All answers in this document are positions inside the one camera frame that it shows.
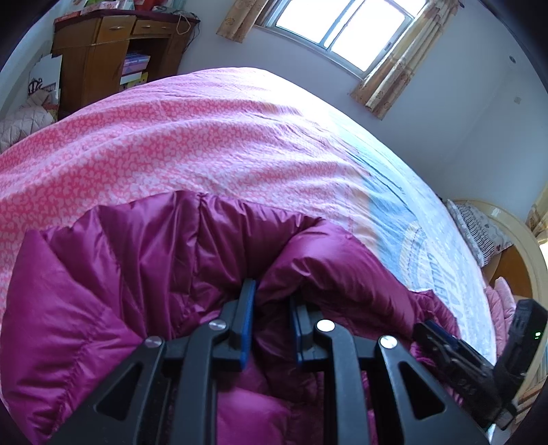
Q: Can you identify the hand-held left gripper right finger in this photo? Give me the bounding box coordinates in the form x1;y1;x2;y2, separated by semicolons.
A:
289;295;491;445

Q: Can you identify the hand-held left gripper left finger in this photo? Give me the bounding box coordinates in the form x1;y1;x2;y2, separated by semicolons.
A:
47;278;258;445

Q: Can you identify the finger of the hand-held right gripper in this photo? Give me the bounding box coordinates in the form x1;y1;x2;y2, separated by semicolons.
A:
413;320;494;388

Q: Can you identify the purple down jacket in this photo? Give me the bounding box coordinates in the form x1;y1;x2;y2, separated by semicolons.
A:
0;190;463;445

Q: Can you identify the pink quilted blanket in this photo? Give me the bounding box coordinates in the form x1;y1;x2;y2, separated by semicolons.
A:
484;277;520;343

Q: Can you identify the beige curved headboard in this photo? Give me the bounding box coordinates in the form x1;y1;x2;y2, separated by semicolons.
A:
449;199;548;309

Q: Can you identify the striped pillow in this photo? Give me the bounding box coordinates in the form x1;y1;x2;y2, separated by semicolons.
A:
445;201;514;268

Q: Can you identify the pink patterned bedspread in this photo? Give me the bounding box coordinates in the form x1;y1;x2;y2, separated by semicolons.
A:
0;66;499;364

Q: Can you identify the yellow box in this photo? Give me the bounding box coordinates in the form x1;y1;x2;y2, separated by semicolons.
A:
120;72;149;89

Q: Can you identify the beige patterned curtain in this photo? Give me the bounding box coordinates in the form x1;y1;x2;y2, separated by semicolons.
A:
351;0;461;120
216;0;270;43

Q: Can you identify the wooden desk with drawers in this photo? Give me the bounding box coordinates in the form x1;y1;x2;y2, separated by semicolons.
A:
51;15;200;120

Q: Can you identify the pale pink quilted coat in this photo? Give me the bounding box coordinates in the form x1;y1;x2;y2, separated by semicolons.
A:
0;105;54;151

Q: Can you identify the window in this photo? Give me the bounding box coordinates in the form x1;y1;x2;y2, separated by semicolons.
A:
254;0;429;80

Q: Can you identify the pink patterned box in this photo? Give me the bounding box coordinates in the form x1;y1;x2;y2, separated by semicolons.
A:
81;0;133;16

